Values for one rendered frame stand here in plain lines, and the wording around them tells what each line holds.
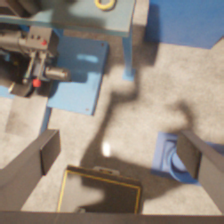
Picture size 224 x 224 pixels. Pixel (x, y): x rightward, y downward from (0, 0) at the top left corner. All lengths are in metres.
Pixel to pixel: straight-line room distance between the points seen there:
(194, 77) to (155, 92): 0.43
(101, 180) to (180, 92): 1.18
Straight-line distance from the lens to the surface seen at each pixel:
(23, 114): 1.93
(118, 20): 0.79
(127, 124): 1.68
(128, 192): 1.44
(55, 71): 1.39
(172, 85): 1.80
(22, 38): 0.98
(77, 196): 1.53
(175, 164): 1.60
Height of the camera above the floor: 1.68
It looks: 79 degrees down
